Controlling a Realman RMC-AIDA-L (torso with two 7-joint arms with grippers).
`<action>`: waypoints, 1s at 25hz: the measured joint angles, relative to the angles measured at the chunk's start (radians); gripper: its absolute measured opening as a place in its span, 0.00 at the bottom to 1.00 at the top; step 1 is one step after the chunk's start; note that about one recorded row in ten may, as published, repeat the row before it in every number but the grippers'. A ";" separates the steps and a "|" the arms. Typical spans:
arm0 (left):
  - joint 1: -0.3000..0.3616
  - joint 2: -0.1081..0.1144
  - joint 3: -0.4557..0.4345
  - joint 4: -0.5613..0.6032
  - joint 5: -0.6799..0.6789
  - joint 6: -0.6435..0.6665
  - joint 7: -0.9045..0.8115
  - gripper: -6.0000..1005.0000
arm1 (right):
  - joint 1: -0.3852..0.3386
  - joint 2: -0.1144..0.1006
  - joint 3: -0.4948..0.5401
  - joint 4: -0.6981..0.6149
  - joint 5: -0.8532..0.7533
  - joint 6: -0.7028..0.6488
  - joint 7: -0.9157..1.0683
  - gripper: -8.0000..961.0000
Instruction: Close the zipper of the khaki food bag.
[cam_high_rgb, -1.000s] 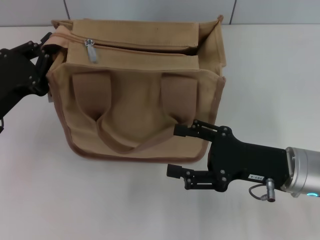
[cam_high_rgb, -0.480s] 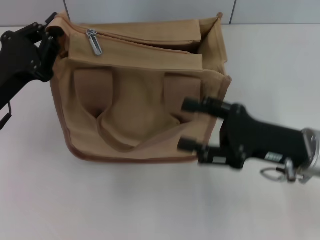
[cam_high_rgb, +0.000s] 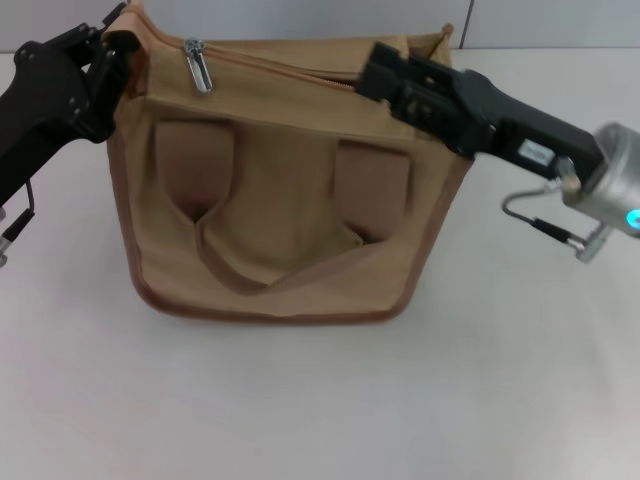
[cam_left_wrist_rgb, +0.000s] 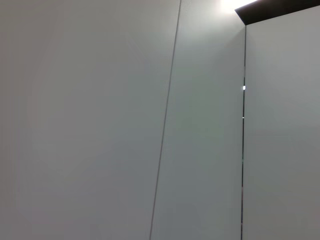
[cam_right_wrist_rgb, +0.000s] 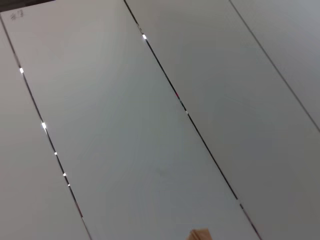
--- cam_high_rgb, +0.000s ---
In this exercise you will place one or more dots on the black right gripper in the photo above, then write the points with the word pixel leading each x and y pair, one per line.
pixel 500 115

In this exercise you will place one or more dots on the silver metal zipper pull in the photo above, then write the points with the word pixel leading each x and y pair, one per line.
pixel 199 67

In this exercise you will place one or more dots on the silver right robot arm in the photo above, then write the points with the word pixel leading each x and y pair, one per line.
pixel 610 185

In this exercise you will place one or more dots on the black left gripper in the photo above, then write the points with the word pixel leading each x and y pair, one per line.
pixel 45 105

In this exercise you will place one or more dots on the khaki fabric food bag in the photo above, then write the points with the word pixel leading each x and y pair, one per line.
pixel 280 200

